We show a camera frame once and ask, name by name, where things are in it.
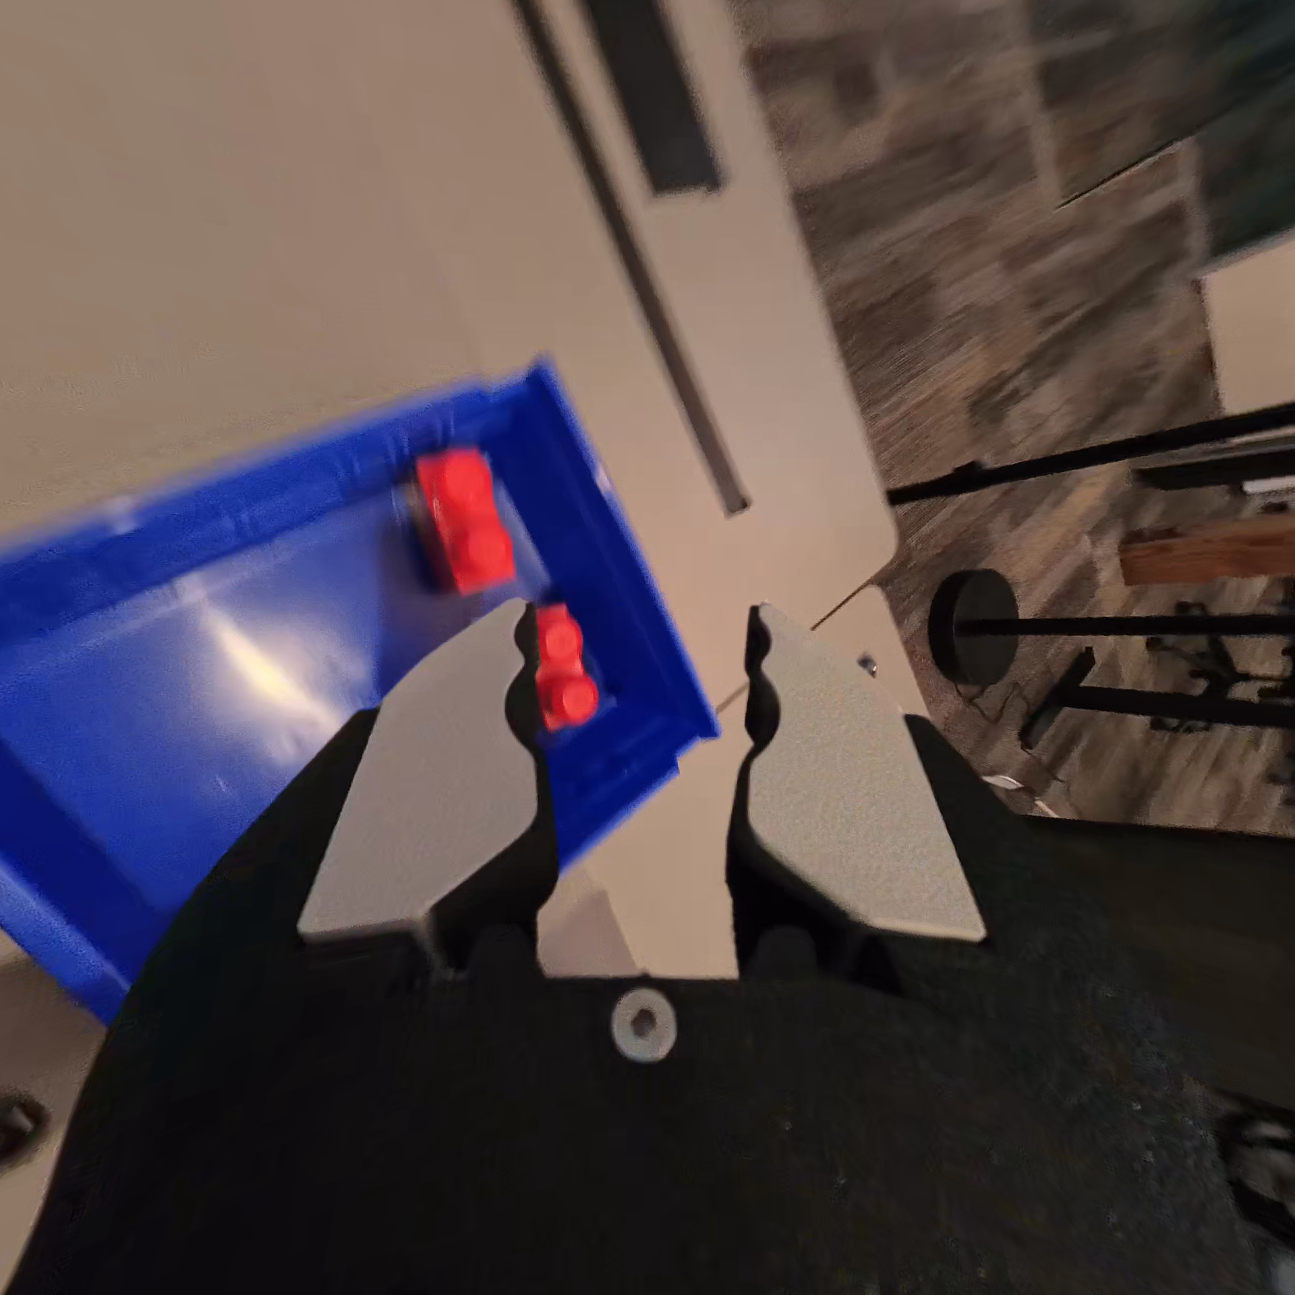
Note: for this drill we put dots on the black round-base floor stand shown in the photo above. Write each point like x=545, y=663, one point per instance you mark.
x=972, y=628

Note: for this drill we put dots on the grey desk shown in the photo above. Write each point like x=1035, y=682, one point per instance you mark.
x=254, y=202

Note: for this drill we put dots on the black desk plate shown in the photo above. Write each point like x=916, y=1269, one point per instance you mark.
x=657, y=101

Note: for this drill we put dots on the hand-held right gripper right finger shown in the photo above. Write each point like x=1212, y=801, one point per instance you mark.
x=850, y=799

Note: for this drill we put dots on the black metal stand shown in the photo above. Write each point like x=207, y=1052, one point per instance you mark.
x=1114, y=455

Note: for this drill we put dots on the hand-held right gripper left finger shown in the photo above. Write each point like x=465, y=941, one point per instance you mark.
x=435, y=790

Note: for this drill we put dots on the blue plastic bin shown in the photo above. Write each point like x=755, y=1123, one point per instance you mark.
x=152, y=708

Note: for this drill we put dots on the red two-stud block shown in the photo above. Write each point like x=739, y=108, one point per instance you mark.
x=565, y=668
x=466, y=522

